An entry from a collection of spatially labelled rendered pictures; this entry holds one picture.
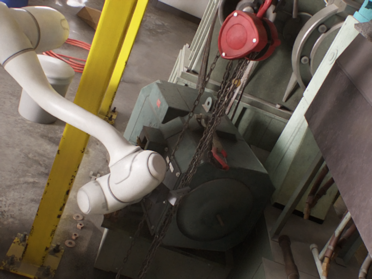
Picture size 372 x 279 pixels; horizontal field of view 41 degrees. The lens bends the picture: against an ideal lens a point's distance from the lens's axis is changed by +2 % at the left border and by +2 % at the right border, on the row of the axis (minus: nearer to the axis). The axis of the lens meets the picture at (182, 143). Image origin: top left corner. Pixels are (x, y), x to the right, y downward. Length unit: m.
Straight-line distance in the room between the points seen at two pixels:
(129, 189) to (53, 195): 0.85
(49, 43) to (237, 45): 0.59
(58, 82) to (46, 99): 1.84
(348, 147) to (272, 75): 1.09
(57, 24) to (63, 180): 0.71
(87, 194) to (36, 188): 1.47
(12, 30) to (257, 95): 1.63
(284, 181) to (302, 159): 0.13
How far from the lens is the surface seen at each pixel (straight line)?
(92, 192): 1.41
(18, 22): 1.55
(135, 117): 2.48
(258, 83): 2.79
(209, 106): 2.26
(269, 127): 2.86
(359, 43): 2.15
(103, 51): 1.84
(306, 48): 2.52
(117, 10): 1.79
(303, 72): 2.55
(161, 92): 2.25
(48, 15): 1.65
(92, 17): 5.77
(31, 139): 3.27
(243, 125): 2.84
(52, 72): 3.31
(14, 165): 2.99
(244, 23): 1.58
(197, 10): 7.81
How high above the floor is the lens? 1.68
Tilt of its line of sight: 25 degrees down
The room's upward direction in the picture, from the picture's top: 25 degrees clockwise
